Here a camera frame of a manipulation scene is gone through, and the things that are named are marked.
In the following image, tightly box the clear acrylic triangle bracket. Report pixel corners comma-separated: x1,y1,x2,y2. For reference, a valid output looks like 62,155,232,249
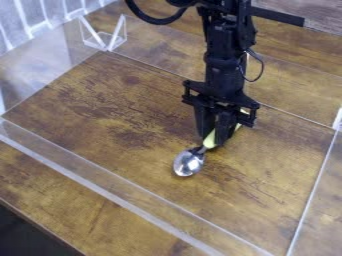
79,15,127,52

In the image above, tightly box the clear acrylic enclosure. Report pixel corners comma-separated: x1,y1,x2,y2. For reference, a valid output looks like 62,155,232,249
0,9,342,256

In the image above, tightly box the green handled metal spoon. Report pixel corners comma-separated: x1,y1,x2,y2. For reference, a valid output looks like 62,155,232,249
173,108,250,177

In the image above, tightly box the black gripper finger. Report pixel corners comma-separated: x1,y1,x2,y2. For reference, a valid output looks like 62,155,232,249
194,106,216,139
216,112,238,146

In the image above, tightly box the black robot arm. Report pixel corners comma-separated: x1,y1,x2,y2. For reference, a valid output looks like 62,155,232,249
168,0,261,146

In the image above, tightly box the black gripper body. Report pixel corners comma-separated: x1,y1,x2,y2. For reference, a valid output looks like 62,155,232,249
184,56,261,127

